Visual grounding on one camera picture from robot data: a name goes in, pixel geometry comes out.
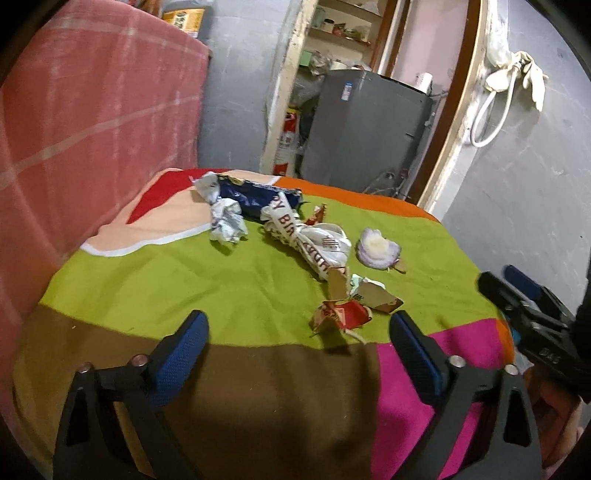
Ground white foil wrapper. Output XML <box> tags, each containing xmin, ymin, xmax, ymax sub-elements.
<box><xmin>190</xmin><ymin>172</ymin><xmax>249</xmax><ymax>244</ymax></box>

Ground right hand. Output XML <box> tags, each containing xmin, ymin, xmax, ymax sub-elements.
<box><xmin>524</xmin><ymin>365</ymin><xmax>583</xmax><ymax>479</ymax></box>

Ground purple onion slice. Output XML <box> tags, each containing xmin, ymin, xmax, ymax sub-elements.
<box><xmin>356</xmin><ymin>228</ymin><xmax>402</xmax><ymax>270</ymax></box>

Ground red torn carton piece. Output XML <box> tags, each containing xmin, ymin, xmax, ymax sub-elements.
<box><xmin>311</xmin><ymin>300</ymin><xmax>373</xmax><ymax>335</ymax></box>

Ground brown cardboard scrap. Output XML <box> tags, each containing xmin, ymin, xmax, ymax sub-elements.
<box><xmin>328</xmin><ymin>267</ymin><xmax>404</xmax><ymax>314</ymax></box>

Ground birthday printed crumpled wrapper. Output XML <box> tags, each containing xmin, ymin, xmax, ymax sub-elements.
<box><xmin>260</xmin><ymin>193</ymin><xmax>352</xmax><ymax>281</ymax></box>

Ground colourful patchwork table cloth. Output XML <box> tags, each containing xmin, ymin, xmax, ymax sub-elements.
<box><xmin>12</xmin><ymin>168</ymin><xmax>516</xmax><ymax>480</ymax></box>

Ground dark blue snack bag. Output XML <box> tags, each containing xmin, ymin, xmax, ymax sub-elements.
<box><xmin>217</xmin><ymin>174</ymin><xmax>304</xmax><ymax>221</ymax></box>

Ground red white sack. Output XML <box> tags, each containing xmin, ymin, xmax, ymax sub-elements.
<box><xmin>273</xmin><ymin>108</ymin><xmax>300</xmax><ymax>177</ymax></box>

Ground pink plaid cloth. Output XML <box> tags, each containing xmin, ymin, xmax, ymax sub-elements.
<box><xmin>1</xmin><ymin>1</ymin><xmax>209</xmax><ymax>414</ymax></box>

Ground wooden shelf unit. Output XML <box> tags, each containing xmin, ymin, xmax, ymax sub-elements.
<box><xmin>304</xmin><ymin>0</ymin><xmax>406</xmax><ymax>73</ymax></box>

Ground green box on shelf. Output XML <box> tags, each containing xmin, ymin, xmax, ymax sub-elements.
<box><xmin>300</xmin><ymin>50</ymin><xmax>312</xmax><ymax>67</ymax></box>

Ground large cooking oil jug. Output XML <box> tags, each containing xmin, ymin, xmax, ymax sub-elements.
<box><xmin>160</xmin><ymin>0</ymin><xmax>214</xmax><ymax>41</ymax></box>

